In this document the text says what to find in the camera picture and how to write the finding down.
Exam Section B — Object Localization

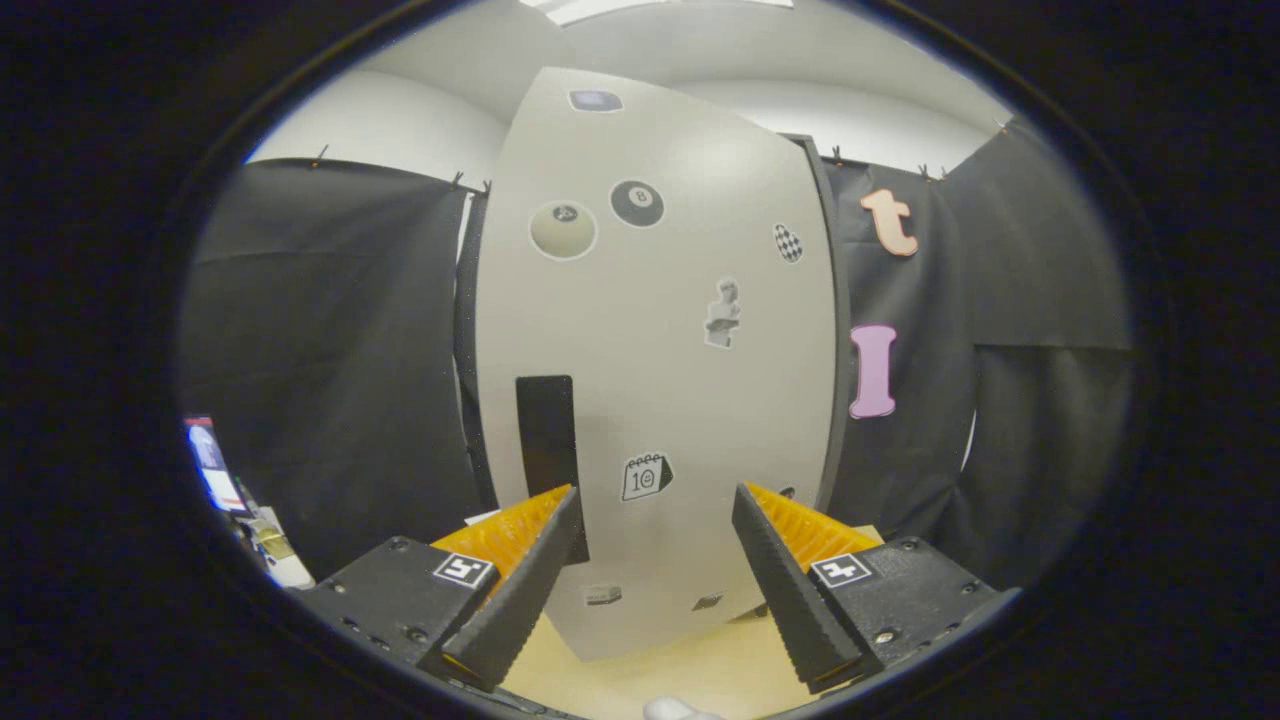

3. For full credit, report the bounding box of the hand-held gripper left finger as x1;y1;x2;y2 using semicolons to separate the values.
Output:
295;485;584;693

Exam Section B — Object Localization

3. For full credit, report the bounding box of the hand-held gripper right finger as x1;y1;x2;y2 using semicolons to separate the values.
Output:
732;482;1021;696

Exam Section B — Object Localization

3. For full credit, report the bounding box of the black door handle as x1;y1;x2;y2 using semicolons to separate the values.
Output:
515;375;591;566

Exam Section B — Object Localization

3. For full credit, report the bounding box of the grey shoe cabinet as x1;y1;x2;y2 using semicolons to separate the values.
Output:
455;133;853;621

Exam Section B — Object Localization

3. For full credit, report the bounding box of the beige shoe cabinet door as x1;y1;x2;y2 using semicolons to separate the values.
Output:
475;67;839;663

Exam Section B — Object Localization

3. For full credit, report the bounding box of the white and gold object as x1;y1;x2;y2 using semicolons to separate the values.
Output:
240;505;316;591

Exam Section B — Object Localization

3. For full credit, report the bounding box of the black backdrop cloth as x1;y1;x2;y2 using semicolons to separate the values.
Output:
178;118;1136;591

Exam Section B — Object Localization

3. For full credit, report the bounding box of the lit display screen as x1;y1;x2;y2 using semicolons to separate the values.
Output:
183;415;249;519

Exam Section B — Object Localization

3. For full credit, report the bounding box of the long ceiling light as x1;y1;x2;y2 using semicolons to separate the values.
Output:
520;0;796;27

